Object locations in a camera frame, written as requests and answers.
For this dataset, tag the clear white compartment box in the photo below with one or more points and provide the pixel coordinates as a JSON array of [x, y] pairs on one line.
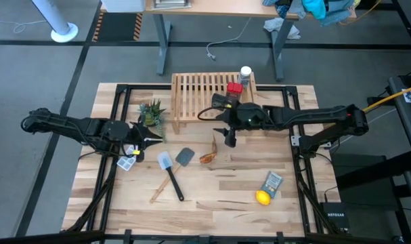
[[125, 163]]

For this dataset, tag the red-lidded smoked paprika tin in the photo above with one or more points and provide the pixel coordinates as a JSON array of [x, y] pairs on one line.
[[234, 88]]

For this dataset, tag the black side desk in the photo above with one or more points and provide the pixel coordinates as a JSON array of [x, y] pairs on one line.
[[405, 135]]

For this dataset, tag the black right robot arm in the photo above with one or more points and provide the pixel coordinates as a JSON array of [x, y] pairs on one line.
[[310, 117]]

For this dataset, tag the black mat hazard stripes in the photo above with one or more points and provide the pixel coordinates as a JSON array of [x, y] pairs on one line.
[[117, 27]]

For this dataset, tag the white paper sheet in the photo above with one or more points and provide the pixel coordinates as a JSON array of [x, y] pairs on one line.
[[408, 96]]

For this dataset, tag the orange taco seasoning packet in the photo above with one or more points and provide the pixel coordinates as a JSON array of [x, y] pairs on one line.
[[208, 157]]

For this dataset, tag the white-lidded bagel seasoning jar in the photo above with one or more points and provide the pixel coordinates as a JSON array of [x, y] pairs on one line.
[[245, 72]]

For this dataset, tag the black Netgear network switch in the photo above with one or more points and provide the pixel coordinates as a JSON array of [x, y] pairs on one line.
[[335, 215]]

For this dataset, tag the white arm base bracket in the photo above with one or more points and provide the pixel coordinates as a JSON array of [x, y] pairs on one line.
[[295, 140]]

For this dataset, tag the stack of books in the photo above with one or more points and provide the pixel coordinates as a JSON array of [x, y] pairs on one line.
[[171, 3]]

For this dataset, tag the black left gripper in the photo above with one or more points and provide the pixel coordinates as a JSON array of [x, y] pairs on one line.
[[132, 135]]

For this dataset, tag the potted green succulent plant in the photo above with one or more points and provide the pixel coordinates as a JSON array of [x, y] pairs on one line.
[[150, 115]]

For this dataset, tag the blue-green flat packet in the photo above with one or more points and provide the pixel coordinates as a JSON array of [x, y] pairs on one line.
[[272, 183]]

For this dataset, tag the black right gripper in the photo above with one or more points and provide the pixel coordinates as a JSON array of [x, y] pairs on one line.
[[249, 117]]

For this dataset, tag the white cloth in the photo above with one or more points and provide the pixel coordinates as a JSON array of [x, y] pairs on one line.
[[276, 25]]

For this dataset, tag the slatted wooden shelf rack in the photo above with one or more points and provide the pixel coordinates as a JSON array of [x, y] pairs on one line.
[[188, 118]]

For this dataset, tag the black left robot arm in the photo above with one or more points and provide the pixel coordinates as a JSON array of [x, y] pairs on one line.
[[73, 126]]

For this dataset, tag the black metal table frame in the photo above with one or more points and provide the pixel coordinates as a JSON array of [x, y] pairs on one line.
[[144, 87]]

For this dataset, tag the yellow lemon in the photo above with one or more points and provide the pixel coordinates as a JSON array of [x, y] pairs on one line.
[[263, 197]]

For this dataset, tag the light wooden desk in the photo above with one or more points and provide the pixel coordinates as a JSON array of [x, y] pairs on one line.
[[225, 8]]

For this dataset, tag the pile of blue clothes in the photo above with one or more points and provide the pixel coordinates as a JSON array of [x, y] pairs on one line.
[[313, 8]]

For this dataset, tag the green black pepper tin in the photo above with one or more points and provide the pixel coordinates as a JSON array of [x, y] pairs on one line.
[[218, 100]]

